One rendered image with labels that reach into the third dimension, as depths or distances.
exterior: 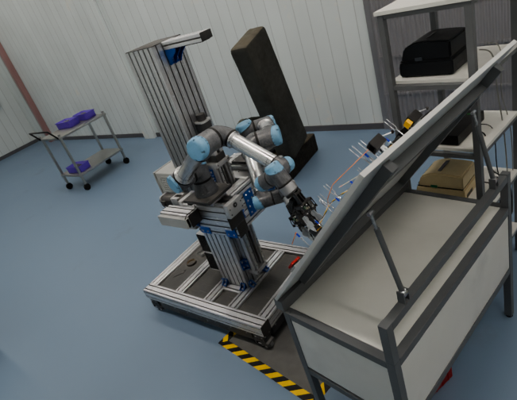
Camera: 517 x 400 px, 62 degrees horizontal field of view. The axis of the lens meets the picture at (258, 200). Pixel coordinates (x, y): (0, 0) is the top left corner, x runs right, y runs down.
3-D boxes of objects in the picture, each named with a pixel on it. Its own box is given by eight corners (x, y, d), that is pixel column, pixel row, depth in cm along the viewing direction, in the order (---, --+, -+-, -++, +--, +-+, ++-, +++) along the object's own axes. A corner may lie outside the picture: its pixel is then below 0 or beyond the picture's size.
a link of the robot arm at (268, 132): (251, 119, 289) (253, 133, 238) (272, 113, 289) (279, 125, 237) (256, 136, 293) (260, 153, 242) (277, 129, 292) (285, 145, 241)
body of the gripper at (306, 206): (307, 217, 184) (290, 195, 183) (299, 218, 193) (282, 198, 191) (319, 206, 187) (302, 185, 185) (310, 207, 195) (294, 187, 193)
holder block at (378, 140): (408, 138, 152) (388, 122, 154) (388, 158, 149) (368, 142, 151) (404, 144, 156) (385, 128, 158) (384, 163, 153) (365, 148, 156)
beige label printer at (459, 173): (416, 197, 280) (413, 171, 271) (430, 180, 292) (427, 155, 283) (464, 203, 259) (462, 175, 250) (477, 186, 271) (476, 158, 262)
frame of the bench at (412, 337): (319, 412, 243) (282, 311, 207) (420, 283, 304) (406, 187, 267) (419, 479, 200) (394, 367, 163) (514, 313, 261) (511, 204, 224)
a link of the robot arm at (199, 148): (194, 186, 256) (226, 140, 211) (175, 198, 248) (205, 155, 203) (181, 170, 256) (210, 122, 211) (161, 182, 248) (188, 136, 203)
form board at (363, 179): (402, 179, 266) (399, 178, 266) (517, 41, 183) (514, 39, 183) (276, 301, 205) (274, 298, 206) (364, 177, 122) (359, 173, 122)
